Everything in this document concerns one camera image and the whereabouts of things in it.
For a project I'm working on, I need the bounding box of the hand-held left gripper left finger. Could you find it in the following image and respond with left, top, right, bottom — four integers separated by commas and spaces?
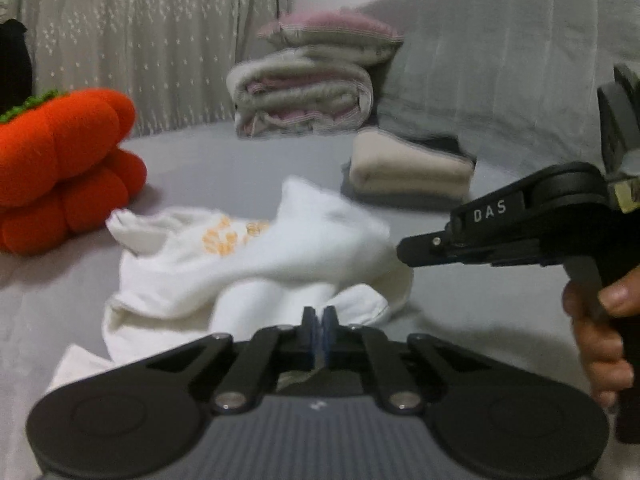
145, 306, 321, 413

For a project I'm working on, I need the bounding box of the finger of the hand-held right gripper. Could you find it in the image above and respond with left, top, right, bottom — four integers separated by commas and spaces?
395, 232, 453, 268

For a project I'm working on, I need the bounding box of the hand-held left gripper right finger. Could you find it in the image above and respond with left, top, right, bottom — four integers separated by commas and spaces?
322, 306, 496, 413

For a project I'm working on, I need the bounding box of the white printed shirt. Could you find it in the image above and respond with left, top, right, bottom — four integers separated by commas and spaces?
47, 175, 416, 401

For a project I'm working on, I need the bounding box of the person's right hand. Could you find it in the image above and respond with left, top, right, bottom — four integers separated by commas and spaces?
562, 267, 640, 408

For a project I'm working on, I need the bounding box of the folded beige garment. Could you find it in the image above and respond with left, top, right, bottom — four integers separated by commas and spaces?
348, 130, 476, 201

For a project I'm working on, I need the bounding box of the folded black garment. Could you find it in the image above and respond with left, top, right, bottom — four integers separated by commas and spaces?
400, 132, 478, 161

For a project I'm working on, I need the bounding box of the grey quilt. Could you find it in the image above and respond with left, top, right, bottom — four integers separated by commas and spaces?
357, 0, 640, 181

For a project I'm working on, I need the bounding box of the folded grey pink blanket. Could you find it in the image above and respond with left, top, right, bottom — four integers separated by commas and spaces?
226, 42, 376, 138

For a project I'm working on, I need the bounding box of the pink grey pillow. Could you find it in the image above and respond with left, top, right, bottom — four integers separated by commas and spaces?
256, 9, 405, 63

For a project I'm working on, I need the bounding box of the orange pumpkin plush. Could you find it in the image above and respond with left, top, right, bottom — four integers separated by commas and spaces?
0, 87, 148, 256

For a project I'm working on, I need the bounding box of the grey dotted curtain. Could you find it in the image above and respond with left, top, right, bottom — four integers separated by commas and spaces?
0, 0, 296, 138

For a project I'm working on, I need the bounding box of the black plush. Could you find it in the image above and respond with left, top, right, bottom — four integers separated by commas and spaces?
0, 19, 33, 113

